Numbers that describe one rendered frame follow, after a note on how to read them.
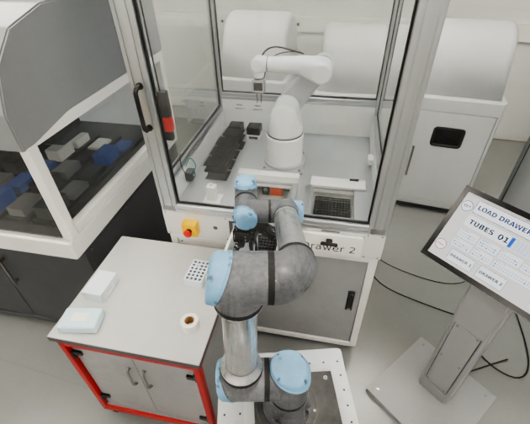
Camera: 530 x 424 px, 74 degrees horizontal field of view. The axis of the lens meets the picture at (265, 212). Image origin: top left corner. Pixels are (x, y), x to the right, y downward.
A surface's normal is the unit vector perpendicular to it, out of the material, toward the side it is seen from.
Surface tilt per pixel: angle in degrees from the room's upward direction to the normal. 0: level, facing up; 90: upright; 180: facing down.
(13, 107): 90
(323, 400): 3
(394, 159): 90
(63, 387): 0
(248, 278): 43
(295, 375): 10
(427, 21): 90
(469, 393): 5
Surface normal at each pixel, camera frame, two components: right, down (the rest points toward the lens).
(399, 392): -0.06, -0.76
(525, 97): -0.28, 0.61
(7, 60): 0.98, 0.11
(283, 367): 0.15, -0.79
